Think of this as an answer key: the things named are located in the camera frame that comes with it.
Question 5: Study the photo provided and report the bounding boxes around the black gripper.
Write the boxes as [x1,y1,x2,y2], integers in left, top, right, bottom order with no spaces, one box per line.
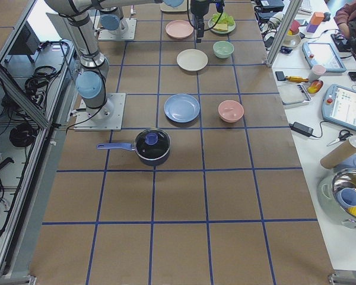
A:
[190,0,224,43]

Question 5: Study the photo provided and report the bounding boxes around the blue plate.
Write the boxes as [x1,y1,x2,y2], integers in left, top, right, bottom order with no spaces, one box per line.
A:
[164,94,201,123]

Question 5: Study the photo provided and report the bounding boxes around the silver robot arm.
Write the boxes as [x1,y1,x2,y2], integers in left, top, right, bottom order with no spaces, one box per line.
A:
[46,1,153,121]
[96,9,193,42]

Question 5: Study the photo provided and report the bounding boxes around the pink plate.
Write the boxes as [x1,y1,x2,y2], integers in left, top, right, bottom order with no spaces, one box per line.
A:
[165,20,193,39]

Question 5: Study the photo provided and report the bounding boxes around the green plate with sandwich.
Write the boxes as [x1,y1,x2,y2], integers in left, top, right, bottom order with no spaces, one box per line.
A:
[208,12,236,34]

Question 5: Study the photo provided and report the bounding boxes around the green bowl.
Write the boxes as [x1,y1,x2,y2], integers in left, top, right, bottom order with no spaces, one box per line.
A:
[212,41,234,59]

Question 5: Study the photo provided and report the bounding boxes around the cream white plate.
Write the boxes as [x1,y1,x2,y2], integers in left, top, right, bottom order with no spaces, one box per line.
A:
[176,49,208,72]

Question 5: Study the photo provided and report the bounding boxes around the pink bowl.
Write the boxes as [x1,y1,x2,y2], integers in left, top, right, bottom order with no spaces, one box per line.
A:
[218,100,244,123]

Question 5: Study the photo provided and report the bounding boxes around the black phone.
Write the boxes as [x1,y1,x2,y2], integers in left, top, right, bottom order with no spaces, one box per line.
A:
[275,71,286,81]

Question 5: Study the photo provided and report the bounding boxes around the white bowl with toys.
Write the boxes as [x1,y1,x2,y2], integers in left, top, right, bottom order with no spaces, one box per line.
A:
[282,20,301,48]

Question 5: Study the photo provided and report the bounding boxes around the yellow screwdriver tool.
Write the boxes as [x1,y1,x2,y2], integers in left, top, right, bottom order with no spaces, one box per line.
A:
[285,76,309,83]

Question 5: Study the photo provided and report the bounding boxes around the kitchen scale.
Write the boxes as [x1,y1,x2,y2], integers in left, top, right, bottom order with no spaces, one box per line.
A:
[278,84,312,109]

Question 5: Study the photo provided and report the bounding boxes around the purple orange block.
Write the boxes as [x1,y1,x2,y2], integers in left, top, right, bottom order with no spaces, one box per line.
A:
[306,12,324,33]

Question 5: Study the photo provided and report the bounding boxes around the white pink cup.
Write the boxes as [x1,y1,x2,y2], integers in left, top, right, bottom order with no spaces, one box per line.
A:
[308,64,326,83]

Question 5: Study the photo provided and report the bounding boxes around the blue saucepan with glass lid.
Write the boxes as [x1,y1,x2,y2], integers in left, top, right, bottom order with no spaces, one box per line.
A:
[97,128,171,166]

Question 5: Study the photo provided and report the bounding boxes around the far teach pendant tablet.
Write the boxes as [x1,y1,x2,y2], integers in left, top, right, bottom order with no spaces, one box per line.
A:
[301,42,347,73]

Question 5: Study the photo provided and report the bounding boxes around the teach pendant tablet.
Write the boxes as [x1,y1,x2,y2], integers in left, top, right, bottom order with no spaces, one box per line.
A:
[322,84,356,131]
[301,42,347,73]

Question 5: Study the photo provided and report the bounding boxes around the toy mango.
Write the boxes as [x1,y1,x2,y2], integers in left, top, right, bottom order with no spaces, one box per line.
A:
[306,80,323,95]

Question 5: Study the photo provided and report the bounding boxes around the black power adapter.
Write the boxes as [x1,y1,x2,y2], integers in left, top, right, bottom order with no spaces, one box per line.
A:
[289,122,313,137]

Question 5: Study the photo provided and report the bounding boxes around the seated person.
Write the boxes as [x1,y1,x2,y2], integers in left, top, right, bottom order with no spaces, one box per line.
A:
[334,1,356,57]

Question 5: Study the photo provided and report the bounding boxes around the near teach pendant tablet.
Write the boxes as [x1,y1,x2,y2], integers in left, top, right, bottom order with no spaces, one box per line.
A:
[322,84,356,131]

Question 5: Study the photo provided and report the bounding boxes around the black control box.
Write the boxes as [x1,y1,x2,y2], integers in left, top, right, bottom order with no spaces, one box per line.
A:
[9,21,40,62]

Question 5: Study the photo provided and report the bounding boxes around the scissors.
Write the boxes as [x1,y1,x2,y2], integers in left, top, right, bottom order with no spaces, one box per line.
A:
[327,129,352,146]

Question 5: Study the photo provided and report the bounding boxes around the cardboard tube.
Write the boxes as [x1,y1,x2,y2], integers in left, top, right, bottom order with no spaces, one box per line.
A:
[320,135,356,169]

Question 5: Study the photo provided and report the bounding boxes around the grey green pot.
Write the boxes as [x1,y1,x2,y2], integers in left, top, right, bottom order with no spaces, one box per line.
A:
[317,175,344,224]

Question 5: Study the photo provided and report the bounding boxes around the grey blue plate lid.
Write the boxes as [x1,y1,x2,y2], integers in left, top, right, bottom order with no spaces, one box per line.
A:
[334,154,356,172]

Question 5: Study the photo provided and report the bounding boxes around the steel mixing bowl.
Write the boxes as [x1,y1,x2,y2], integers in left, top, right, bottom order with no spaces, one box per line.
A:
[332,169,356,230]

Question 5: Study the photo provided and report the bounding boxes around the blue cup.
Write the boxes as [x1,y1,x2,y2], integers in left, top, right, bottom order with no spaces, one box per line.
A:
[336,188,356,208]

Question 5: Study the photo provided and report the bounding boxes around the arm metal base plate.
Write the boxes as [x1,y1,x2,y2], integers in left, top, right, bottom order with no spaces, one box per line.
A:
[97,18,136,41]
[74,93,126,131]

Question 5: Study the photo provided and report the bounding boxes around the aluminium frame post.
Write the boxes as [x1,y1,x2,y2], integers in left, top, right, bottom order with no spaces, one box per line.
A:
[265,0,302,68]

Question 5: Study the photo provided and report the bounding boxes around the black cable coil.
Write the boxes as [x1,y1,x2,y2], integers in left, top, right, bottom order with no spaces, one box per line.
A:
[9,122,36,148]

